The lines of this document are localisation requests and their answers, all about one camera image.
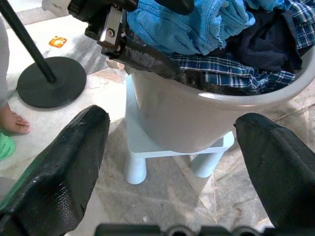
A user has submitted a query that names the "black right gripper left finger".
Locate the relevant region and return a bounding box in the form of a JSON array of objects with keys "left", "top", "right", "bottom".
[{"left": 0, "top": 105, "right": 111, "bottom": 236}]

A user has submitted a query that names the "grey plastic basin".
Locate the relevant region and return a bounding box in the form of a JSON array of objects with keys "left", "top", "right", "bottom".
[{"left": 126, "top": 45, "right": 315, "bottom": 154}]

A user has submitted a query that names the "black floor stand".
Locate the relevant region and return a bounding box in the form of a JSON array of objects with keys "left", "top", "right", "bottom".
[{"left": 0, "top": 0, "right": 88, "bottom": 109}]

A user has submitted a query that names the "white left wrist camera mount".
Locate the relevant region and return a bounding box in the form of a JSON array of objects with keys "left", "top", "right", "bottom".
[{"left": 41, "top": 0, "right": 73, "bottom": 16}]

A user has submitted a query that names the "orange floor sticker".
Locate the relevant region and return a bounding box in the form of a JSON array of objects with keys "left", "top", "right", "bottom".
[{"left": 48, "top": 35, "right": 68, "bottom": 48}]

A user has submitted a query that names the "navy garment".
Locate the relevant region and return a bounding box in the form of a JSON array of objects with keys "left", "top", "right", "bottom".
[{"left": 216, "top": 9, "right": 304, "bottom": 73}]

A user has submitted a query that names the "blue plaid shirt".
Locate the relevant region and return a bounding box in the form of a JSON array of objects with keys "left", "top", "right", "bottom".
[{"left": 169, "top": 0, "right": 315, "bottom": 95}]

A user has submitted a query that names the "green cloth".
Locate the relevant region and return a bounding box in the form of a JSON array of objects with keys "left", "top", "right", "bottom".
[{"left": 0, "top": 132, "right": 17, "bottom": 162}]

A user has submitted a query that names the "light blue shirt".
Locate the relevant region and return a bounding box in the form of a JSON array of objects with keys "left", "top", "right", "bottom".
[{"left": 126, "top": 0, "right": 293, "bottom": 56}]

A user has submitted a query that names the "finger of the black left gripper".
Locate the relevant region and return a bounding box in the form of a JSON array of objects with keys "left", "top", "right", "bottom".
[
  {"left": 120, "top": 40, "right": 182, "bottom": 80},
  {"left": 157, "top": 0, "right": 195, "bottom": 15}
]

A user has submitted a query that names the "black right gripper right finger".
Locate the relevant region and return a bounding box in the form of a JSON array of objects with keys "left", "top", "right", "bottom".
[{"left": 233, "top": 113, "right": 315, "bottom": 229}]

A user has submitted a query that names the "person in white clothes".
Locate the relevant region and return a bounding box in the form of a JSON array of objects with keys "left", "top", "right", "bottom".
[{"left": 0, "top": 17, "right": 31, "bottom": 135}]

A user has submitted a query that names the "light blue plastic stool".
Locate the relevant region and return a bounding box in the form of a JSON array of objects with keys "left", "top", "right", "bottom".
[{"left": 124, "top": 71, "right": 234, "bottom": 185}]

